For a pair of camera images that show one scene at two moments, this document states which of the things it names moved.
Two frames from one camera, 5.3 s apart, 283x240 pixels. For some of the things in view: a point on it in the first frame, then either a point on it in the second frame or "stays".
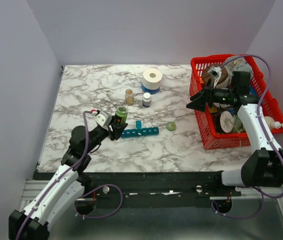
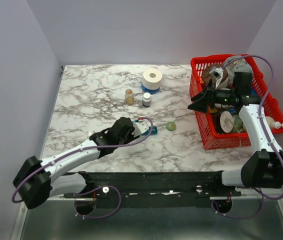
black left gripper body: [98, 136] to [129, 137]
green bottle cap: [171, 126] stays
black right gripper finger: [203, 95] stays
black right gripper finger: [198, 104] stays
